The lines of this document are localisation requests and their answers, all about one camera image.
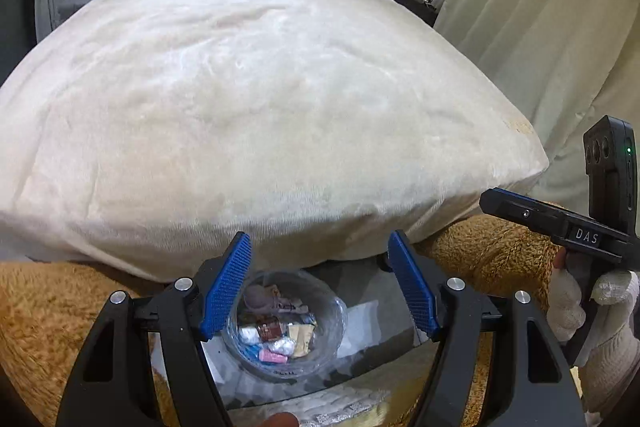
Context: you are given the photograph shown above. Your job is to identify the blue white tissue packet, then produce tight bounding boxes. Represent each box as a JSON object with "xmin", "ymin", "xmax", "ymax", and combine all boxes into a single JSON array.
[{"xmin": 238, "ymin": 325, "xmax": 262, "ymax": 346}]

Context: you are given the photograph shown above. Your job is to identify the pink snack box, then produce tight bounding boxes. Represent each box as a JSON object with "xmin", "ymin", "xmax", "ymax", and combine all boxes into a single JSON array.
[{"xmin": 258, "ymin": 348, "xmax": 288, "ymax": 364}]

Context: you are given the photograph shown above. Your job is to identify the dark red snack wrapper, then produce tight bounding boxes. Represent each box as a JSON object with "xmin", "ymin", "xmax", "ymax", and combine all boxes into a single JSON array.
[{"xmin": 256, "ymin": 315, "xmax": 283, "ymax": 343}]

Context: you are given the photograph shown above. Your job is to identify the white tissue ball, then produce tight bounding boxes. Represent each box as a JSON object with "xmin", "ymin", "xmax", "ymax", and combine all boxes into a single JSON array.
[{"xmin": 266, "ymin": 336, "xmax": 296, "ymax": 358}]

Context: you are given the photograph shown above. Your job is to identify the tan paper bag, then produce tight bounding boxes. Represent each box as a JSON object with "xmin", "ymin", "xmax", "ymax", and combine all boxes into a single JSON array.
[{"xmin": 288, "ymin": 324, "xmax": 314, "ymax": 359}]

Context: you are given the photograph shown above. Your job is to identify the right white gloved hand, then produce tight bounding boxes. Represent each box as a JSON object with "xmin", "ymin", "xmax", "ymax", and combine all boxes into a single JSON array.
[{"xmin": 547, "ymin": 269, "xmax": 639, "ymax": 421}]

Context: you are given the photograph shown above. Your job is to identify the brown fluffy pants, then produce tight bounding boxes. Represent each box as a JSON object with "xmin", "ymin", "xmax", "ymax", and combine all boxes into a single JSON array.
[{"xmin": 1, "ymin": 216, "xmax": 561, "ymax": 426}]

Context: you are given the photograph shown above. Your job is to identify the cream curtain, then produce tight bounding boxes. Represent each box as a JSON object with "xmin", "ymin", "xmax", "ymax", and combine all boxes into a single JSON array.
[{"xmin": 436, "ymin": 0, "xmax": 639, "ymax": 213}]

